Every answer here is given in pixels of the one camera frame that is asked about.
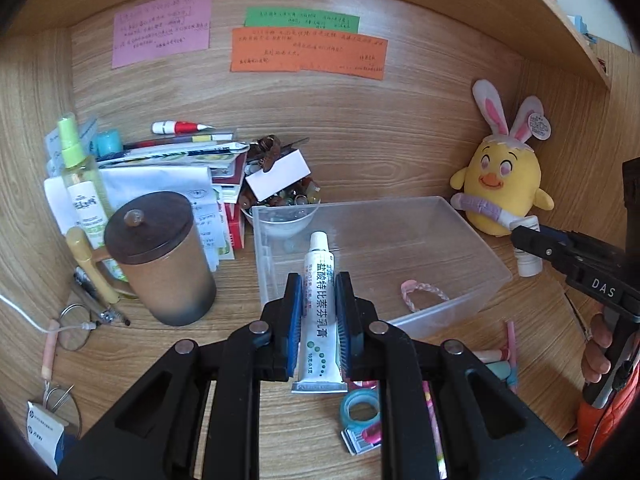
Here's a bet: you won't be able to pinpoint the clear lip balm tube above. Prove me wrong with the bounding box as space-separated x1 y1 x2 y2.
473 348 510 364

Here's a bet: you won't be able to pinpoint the green sticky note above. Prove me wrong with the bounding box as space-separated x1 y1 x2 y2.
244 6 360 34

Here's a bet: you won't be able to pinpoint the clear plastic storage bin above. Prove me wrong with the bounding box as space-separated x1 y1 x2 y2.
253 196 512 339

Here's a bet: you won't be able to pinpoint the blue white card pack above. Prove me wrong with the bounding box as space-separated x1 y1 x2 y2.
26 401 68 474

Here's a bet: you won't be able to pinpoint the orange sticky note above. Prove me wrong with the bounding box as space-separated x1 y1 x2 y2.
230 27 388 80

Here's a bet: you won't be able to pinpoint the blue round cap container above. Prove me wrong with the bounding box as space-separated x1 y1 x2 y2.
92 129 124 158

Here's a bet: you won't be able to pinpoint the blue tape roll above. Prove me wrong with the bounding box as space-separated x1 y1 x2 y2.
340 389 381 430

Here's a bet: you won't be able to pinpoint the white charging cable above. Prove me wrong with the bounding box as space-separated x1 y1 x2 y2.
0 291 97 380

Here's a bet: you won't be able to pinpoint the white small bottle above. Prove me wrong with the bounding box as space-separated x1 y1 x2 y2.
508 213 545 279

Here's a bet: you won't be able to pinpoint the white ointment tube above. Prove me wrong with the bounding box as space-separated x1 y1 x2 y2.
292 231 348 394

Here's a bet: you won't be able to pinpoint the eyeglasses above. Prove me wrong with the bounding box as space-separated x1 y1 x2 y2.
40 302 98 437

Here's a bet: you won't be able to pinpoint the white bowl with beads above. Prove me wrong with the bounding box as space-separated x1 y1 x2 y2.
239 177 322 238

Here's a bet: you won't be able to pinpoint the pink pen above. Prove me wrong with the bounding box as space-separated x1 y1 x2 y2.
506 321 518 393

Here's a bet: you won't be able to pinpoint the teal small bottle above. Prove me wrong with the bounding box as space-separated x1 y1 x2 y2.
486 361 518 386

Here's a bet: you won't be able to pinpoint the small blue barcode box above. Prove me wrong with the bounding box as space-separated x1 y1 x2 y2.
341 422 382 456

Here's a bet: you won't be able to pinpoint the green spray bottle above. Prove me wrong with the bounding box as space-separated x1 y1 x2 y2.
56 112 126 281

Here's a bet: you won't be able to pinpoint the red white marker pen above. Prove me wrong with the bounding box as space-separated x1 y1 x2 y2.
151 120 214 136

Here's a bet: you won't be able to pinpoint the right hand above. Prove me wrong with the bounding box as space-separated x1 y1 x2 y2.
582 313 613 384

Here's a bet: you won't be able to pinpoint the white small box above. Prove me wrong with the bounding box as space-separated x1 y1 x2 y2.
246 150 311 202

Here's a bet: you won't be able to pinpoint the stack of papers and books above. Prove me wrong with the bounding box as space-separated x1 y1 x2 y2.
43 129 234 271

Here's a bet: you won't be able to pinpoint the pink sticky note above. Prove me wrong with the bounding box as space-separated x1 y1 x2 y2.
112 0 212 68

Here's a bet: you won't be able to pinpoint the pink braided bracelet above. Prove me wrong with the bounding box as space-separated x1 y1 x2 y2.
399 278 450 314

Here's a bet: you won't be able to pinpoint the brown mug with lid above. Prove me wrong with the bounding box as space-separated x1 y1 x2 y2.
66 191 217 326

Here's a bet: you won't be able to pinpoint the yellow chick plush toy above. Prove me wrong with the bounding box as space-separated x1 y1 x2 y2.
450 79 554 237

